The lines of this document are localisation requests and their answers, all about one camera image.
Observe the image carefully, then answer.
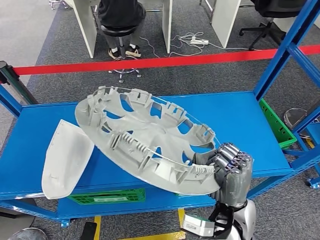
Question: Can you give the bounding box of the black round stool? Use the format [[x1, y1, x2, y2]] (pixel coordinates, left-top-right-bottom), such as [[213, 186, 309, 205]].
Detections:
[[100, 24, 143, 84]]

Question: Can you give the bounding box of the black barrier stanchion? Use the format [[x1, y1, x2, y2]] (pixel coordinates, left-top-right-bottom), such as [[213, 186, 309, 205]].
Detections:
[[0, 198, 36, 240]]

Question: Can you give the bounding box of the grey plastic wheel hubcap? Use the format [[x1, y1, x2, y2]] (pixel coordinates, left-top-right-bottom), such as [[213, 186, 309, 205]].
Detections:
[[75, 86, 222, 196]]

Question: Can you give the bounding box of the white office desk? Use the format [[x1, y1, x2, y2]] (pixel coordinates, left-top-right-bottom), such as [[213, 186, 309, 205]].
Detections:
[[198, 0, 242, 49], [71, 0, 174, 59]]

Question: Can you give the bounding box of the white plastic mirror cover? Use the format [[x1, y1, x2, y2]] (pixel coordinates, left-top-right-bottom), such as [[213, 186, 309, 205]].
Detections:
[[41, 119, 95, 201]]

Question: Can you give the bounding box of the person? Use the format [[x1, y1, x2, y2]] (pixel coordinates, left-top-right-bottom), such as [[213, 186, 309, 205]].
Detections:
[[97, 0, 147, 61]]

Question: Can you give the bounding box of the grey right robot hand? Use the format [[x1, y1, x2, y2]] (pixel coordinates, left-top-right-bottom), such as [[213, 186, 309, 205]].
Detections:
[[192, 142, 254, 209]]

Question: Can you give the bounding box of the green plastic crate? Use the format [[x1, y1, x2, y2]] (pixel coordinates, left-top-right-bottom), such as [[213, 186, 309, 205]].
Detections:
[[258, 98, 297, 150], [67, 188, 146, 206]]

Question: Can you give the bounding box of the chrome chair base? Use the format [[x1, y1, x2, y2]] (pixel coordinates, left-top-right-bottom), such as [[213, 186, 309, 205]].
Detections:
[[48, 0, 69, 11]]

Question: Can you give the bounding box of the dark robot left foot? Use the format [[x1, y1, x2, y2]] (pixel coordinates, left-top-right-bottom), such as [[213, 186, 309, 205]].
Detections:
[[80, 221, 97, 240]]

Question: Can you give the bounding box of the black office chair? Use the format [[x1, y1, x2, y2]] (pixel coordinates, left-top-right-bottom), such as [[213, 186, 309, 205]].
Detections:
[[238, 0, 308, 51]]

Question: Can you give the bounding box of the chrome barrier stanchion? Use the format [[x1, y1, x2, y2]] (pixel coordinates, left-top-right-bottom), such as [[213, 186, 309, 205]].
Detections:
[[283, 107, 320, 139], [7, 227, 48, 240], [0, 60, 39, 106]]

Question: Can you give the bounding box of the white power strip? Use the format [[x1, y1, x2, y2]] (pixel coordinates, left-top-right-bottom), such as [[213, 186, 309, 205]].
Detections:
[[190, 37, 209, 46]]

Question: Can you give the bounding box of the red barrier belt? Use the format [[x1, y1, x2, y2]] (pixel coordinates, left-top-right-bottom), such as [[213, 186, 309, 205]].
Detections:
[[14, 44, 320, 76]]

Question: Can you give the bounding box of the white cable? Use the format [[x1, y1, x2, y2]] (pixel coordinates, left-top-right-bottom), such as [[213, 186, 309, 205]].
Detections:
[[140, 31, 251, 59]]

